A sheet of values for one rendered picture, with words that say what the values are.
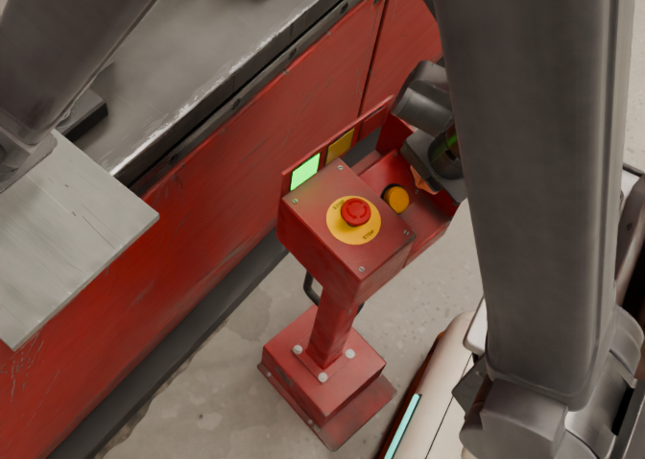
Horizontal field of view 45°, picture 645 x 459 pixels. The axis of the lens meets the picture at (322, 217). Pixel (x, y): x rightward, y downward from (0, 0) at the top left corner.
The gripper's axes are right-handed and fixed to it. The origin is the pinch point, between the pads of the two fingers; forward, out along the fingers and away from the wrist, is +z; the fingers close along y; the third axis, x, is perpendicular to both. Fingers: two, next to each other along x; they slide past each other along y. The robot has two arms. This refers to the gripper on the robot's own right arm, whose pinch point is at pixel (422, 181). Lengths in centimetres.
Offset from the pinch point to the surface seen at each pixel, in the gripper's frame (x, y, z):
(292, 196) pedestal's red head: 13.9, 9.5, 4.4
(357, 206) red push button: 9.7, 2.7, -0.3
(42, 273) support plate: 46, 15, -18
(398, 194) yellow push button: 0.0, 0.9, 7.6
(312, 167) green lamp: 10.3, 10.5, 1.6
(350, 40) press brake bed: -16.4, 25.7, 17.6
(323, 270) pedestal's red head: 15.5, -0.7, 8.8
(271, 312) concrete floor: 6, 1, 83
